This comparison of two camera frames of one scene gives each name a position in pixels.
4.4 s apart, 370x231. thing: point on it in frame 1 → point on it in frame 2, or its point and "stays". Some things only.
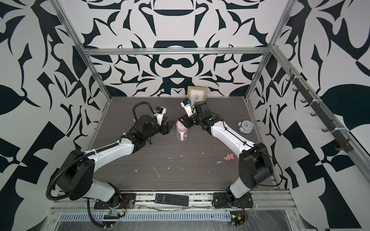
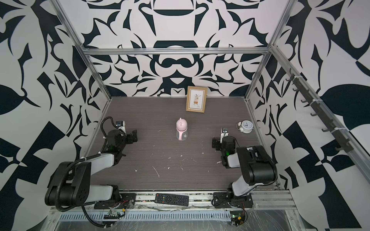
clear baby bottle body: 185,135 stays
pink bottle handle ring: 182,134 stays
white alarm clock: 245,126 stays
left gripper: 165,129 → 131,140
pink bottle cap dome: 180,126 stays
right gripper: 185,121 → 215,141
